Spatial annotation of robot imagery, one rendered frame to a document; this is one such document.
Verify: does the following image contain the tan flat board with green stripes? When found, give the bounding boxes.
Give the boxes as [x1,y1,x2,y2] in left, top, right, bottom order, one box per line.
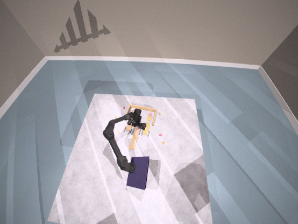
[143,123,150,135]

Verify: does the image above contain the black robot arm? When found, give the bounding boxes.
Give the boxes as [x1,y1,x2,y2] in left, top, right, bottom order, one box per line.
[103,108,141,173]

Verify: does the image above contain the tan strip with blue dots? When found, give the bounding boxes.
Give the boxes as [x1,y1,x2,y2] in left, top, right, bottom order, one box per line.
[129,128,140,150]

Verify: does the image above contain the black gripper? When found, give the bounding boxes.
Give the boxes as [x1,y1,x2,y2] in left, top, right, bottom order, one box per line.
[127,119,146,130]

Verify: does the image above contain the tan flat strip with blue lines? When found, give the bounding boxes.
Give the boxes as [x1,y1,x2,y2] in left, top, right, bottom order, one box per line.
[125,125,132,131]

